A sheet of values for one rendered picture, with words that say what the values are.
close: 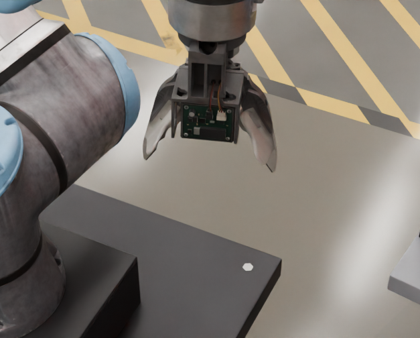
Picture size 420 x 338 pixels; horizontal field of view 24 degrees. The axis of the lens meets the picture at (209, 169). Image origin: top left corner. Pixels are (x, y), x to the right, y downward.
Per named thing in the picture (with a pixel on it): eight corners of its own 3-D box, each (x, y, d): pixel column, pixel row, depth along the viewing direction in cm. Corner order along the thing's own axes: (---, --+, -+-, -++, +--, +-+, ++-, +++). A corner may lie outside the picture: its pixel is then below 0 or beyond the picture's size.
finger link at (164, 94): (138, 114, 110) (184, 65, 105) (141, 106, 111) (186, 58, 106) (171, 137, 111) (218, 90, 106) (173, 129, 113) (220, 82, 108)
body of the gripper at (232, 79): (168, 142, 104) (167, 46, 96) (179, 96, 111) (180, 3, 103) (239, 149, 103) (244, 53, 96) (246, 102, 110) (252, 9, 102)
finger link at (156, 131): (117, 170, 110) (165, 121, 104) (126, 137, 114) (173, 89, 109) (139, 184, 111) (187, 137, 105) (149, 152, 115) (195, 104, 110)
